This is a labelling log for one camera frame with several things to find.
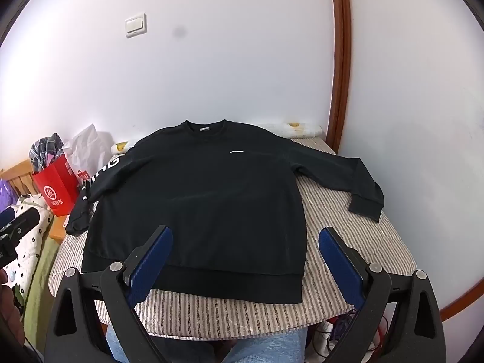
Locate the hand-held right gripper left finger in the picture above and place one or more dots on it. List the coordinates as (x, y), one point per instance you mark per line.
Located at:
(151, 264)

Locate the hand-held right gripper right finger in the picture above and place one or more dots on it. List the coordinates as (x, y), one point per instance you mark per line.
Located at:
(338, 264)

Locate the black sweatshirt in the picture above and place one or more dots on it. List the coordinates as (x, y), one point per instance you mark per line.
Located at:
(208, 196)

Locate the white flower print blanket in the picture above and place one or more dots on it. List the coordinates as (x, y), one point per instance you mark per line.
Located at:
(30, 249)

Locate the purple bag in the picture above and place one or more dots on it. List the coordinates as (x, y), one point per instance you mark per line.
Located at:
(5, 193)

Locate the red paper bag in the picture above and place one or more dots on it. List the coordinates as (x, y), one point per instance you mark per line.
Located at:
(56, 189)

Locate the green sheet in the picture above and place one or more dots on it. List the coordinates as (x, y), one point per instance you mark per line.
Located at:
(37, 291)

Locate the plaid cloth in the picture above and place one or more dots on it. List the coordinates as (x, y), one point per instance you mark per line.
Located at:
(43, 151)

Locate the striped quilt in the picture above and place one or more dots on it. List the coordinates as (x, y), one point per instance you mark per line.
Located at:
(264, 317)

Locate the white plastic bag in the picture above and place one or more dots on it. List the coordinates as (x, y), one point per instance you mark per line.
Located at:
(89, 147)

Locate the person's legs in jeans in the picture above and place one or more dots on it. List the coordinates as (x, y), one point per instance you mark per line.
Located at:
(264, 348)

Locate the white rolled cloth yellow print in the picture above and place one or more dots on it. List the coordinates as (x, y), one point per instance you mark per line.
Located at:
(302, 129)

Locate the wooden bed frame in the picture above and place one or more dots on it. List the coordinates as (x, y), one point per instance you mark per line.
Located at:
(19, 176)

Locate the brown wooden door frame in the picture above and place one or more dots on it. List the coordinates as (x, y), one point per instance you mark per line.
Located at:
(340, 64)

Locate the white light switch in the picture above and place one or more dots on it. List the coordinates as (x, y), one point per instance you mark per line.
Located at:
(135, 25)

